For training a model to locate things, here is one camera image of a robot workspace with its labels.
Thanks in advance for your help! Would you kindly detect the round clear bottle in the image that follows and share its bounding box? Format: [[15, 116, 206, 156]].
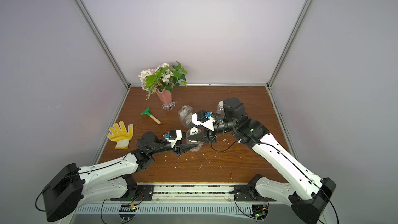
[[185, 132, 204, 152], [216, 105, 225, 115]]

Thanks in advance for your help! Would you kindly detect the round clear bottle front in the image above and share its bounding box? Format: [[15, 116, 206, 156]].
[[216, 105, 225, 115]]

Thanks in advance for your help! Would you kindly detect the square clear bottle with label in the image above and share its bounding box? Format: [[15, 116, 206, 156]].
[[178, 105, 193, 127]]

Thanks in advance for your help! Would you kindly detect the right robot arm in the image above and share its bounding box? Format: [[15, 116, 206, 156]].
[[192, 97, 336, 224]]

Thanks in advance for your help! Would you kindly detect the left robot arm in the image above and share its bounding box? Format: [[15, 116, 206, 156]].
[[40, 130, 197, 222]]

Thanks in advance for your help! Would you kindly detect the yellow work glove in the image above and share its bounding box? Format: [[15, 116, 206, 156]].
[[107, 121, 134, 150]]

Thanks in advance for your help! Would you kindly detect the pink vase with flowers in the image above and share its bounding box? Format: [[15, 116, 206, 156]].
[[138, 61, 188, 111]]

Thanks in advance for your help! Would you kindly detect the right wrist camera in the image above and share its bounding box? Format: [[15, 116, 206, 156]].
[[192, 110, 216, 131]]

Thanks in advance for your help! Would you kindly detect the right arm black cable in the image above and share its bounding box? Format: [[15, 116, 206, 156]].
[[210, 139, 239, 153]]

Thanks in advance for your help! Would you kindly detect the green scraper wooden handle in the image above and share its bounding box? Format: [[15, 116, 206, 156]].
[[141, 108, 161, 125]]

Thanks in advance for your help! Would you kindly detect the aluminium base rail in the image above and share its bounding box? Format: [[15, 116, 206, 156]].
[[74, 180, 294, 220]]

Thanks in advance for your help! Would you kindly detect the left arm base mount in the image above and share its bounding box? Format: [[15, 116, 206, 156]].
[[110, 184, 154, 202]]

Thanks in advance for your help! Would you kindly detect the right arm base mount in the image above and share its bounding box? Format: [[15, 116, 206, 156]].
[[230, 185, 275, 202]]

